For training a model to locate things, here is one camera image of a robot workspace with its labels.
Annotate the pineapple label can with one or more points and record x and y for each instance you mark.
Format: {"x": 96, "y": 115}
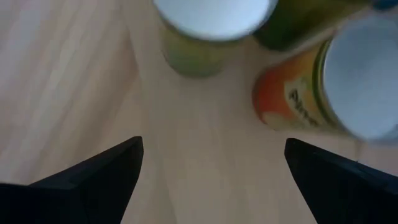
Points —
{"x": 357, "y": 77}

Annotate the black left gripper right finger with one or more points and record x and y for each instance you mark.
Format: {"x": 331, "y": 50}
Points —
{"x": 348, "y": 193}

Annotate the orange label can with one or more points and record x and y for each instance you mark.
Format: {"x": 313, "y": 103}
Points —
{"x": 295, "y": 25}
{"x": 211, "y": 18}

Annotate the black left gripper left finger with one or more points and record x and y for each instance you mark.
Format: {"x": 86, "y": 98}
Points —
{"x": 77, "y": 193}

